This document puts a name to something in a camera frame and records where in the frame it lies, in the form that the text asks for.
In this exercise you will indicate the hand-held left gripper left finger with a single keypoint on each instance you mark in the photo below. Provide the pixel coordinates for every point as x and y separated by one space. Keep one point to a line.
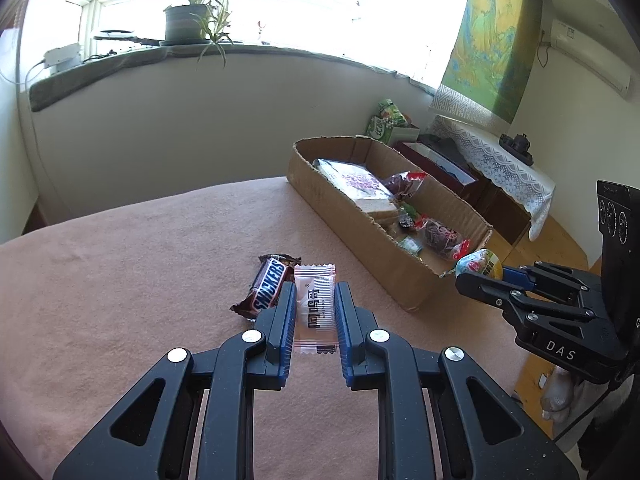
287 330

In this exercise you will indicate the long cardboard box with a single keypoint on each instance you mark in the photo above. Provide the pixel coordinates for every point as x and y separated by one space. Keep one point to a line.
340 210

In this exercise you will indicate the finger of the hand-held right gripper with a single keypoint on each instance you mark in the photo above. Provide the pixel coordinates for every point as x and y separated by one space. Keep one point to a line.
560 280
520 305

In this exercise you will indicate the clear packet of red dates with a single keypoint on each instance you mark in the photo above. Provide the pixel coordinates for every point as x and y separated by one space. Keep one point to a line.
440 235
405 185

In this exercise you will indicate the beige soft object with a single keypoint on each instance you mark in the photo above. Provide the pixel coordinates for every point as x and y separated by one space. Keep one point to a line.
555 395

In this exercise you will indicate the green landscape wall painting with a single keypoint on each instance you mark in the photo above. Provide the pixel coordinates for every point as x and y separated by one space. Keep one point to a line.
492 40

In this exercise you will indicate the clear white snack packet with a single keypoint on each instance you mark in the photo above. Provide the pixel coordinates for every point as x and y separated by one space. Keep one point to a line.
315 300

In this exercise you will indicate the potted spider plant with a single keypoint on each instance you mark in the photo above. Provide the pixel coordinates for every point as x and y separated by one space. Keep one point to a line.
185 22

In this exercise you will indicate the white air conditioner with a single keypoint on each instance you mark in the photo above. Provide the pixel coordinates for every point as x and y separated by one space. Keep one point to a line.
580 20

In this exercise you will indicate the bagged sliced white bread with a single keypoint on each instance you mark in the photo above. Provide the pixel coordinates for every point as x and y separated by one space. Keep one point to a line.
350 180

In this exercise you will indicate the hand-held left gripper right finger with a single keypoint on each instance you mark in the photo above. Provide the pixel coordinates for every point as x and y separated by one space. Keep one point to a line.
344 330

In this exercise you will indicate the black camera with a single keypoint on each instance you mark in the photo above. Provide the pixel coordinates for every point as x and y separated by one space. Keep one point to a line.
517 145

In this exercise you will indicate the white electronic device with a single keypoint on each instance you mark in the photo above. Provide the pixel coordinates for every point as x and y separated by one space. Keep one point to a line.
62 56

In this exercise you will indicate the yellow snack packet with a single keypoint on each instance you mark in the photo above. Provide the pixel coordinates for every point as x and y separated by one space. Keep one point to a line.
409 216

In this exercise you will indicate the white and green box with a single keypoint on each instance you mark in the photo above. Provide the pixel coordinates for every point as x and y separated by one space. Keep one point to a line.
382 130

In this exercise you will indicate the colourful egg shaped candy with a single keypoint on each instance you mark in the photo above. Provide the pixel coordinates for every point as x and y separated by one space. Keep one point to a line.
480 262

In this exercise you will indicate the brown chocolate bar blue label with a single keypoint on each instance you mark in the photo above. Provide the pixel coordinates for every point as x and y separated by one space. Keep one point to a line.
270 282

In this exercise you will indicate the side table with lace cloth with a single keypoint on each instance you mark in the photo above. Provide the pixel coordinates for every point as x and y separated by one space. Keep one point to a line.
500 165

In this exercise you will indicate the wooden cabinet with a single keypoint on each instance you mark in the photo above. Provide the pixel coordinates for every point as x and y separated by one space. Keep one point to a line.
500 210

